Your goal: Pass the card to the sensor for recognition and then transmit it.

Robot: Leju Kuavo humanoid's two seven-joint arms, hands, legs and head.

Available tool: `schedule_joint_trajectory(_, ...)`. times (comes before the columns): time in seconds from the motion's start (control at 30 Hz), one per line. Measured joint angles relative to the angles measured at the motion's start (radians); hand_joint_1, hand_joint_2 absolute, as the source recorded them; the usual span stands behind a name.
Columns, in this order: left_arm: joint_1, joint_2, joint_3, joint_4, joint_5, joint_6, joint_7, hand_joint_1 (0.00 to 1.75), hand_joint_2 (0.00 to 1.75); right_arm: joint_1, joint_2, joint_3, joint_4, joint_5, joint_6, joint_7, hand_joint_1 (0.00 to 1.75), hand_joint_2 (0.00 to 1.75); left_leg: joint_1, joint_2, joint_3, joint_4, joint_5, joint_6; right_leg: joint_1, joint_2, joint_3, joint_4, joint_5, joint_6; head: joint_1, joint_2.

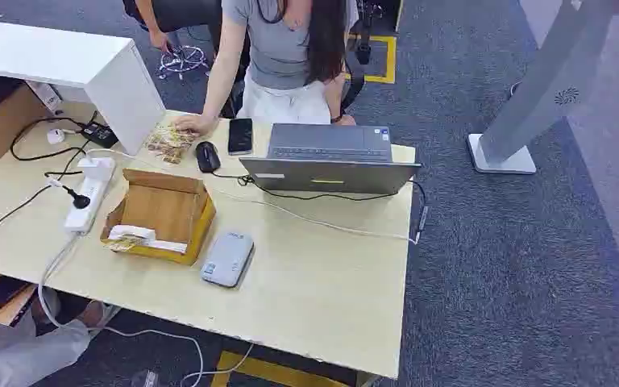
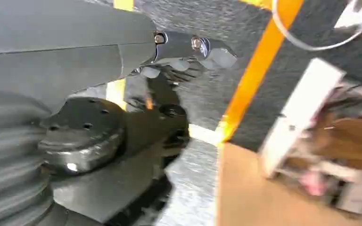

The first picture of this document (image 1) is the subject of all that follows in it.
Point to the yellow floor tape square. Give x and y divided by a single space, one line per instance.
391 59

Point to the white carton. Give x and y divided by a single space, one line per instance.
45 95

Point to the person in dark trousers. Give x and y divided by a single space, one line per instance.
181 13

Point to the grey laptop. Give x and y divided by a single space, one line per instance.
331 176

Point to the yellow floor tape strip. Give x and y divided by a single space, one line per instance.
272 371

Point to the black plug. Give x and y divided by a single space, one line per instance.
80 201

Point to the small white charger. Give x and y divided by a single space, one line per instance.
55 136

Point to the chrome chair base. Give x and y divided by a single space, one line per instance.
184 59

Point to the black power adapter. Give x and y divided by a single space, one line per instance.
99 134

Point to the grey card reader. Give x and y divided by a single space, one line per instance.
228 260

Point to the wooden card box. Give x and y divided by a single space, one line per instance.
165 208

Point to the black computer mouse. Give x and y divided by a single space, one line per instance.
208 156

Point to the person in pale grey trousers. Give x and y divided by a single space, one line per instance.
26 352

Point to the black smartphone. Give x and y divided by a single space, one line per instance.
240 136

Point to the person's right hand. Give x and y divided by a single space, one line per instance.
196 125

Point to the white cabinet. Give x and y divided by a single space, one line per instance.
48 56

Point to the printed cards stack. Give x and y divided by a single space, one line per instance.
169 145

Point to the brown cardboard box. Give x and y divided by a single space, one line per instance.
2 123

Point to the white kiosk stand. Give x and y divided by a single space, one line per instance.
544 85

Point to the white cards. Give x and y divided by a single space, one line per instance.
133 234

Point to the white plug adapter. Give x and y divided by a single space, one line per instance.
95 168

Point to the person in grey top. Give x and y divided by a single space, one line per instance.
277 48

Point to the white power strip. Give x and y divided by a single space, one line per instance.
89 205

